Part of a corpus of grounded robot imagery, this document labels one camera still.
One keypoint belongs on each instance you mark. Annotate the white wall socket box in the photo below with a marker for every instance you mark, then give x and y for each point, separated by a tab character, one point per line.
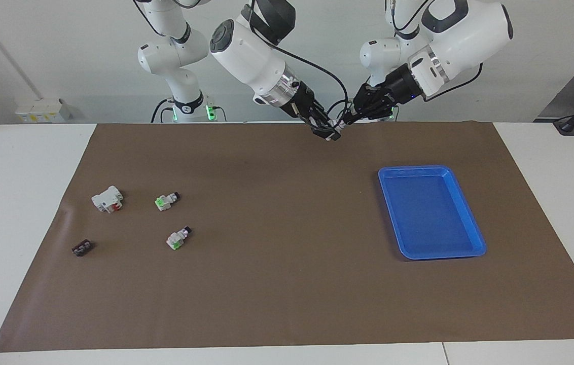
43	110

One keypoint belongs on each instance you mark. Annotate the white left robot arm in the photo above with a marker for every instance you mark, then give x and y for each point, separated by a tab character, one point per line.
464	30

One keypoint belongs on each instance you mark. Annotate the blue plastic tray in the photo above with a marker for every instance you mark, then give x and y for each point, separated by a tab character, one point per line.
431	213

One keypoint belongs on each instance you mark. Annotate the white wall conduit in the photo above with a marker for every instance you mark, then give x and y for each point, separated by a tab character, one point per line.
3	46

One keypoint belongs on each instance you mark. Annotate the white circuit breaker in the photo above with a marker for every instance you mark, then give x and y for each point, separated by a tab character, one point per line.
107	199

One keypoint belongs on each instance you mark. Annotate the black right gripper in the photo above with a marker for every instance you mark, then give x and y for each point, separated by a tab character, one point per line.
307	106

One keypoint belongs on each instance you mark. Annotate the brown table mat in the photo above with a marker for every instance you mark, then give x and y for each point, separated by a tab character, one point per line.
287	284

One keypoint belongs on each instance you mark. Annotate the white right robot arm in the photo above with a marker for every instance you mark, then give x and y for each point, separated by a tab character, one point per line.
246	50

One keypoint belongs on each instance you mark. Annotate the small black component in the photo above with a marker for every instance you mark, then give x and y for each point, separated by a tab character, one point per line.
82	248

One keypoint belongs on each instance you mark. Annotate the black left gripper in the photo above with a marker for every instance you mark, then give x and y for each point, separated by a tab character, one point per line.
393	94

